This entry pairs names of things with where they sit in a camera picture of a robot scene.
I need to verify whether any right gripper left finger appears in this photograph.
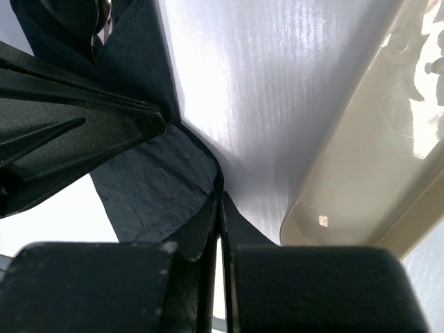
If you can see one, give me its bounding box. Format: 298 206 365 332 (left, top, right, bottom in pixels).
1 195 218 332

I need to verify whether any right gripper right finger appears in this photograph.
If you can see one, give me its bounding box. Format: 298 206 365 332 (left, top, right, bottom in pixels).
220 194 429 332

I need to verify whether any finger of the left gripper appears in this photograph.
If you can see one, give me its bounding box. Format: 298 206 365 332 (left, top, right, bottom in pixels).
1 42 161 114
1 69 166 218

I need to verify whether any black paper napkin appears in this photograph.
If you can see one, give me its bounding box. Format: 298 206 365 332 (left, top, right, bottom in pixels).
9 0 223 244

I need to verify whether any silver fork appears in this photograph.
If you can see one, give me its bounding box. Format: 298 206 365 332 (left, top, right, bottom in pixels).
90 0 112 54

